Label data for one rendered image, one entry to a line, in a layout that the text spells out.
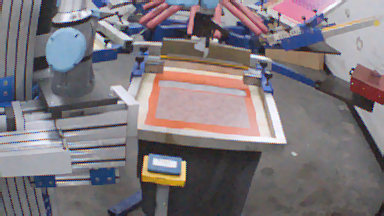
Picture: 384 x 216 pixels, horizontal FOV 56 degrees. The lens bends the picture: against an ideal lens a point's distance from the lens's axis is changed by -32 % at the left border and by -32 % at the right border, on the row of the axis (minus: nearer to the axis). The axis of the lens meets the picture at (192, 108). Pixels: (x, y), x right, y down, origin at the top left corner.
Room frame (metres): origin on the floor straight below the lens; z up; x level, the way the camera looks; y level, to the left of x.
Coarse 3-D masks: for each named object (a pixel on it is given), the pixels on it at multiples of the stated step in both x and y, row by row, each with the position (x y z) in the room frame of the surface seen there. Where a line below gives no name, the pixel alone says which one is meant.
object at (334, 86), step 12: (276, 72) 2.71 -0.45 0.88; (288, 72) 2.67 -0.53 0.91; (312, 84) 2.58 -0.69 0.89; (324, 84) 2.46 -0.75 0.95; (336, 84) 2.52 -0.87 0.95; (348, 84) 2.59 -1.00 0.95; (336, 96) 2.31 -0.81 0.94; (348, 96) 2.34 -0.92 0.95; (360, 96) 2.40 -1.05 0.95; (360, 108) 2.22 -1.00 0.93; (372, 108) 2.21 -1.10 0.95
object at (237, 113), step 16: (208, 80) 2.15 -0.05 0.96; (224, 80) 2.18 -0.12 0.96; (240, 80) 2.22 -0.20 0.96; (208, 96) 1.97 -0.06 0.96; (224, 96) 1.99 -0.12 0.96; (240, 96) 2.02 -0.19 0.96; (208, 112) 1.81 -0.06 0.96; (224, 112) 1.83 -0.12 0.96; (240, 112) 1.85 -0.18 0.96; (208, 128) 1.67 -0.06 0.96; (224, 128) 1.68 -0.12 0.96; (240, 128) 1.70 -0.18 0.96; (256, 128) 1.72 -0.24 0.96
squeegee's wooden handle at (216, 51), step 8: (168, 40) 2.09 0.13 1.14; (176, 40) 2.09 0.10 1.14; (184, 40) 2.10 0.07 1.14; (192, 40) 2.11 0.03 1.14; (168, 48) 2.08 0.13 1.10; (176, 48) 2.09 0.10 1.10; (184, 48) 2.09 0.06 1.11; (192, 48) 2.09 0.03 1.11; (216, 48) 2.09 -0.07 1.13; (224, 48) 2.09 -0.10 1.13; (232, 48) 2.10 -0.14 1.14; (240, 48) 2.11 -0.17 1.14; (200, 56) 2.09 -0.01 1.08; (208, 56) 2.09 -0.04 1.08; (216, 56) 2.09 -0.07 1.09; (224, 56) 2.09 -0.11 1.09; (232, 56) 2.09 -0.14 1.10; (240, 56) 2.10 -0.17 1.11; (248, 56) 2.10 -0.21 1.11; (248, 64) 2.10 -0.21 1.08
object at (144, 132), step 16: (176, 64) 2.27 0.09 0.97; (192, 64) 2.27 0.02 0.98; (272, 112) 1.80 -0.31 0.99; (144, 128) 1.52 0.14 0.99; (160, 128) 1.54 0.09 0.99; (272, 128) 1.68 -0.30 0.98; (176, 144) 1.52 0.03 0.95; (192, 144) 1.52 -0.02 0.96; (208, 144) 1.52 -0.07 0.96; (224, 144) 1.53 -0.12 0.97; (240, 144) 1.53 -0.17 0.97; (256, 144) 1.53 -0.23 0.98; (272, 144) 1.53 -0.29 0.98
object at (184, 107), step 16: (176, 80) 2.10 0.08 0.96; (192, 80) 2.13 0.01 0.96; (160, 96) 1.90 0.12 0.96; (176, 96) 1.92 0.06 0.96; (192, 96) 1.94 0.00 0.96; (160, 112) 1.75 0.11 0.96; (176, 112) 1.77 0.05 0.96; (192, 112) 1.79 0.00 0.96; (176, 128) 1.64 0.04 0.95; (192, 128) 1.65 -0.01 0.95
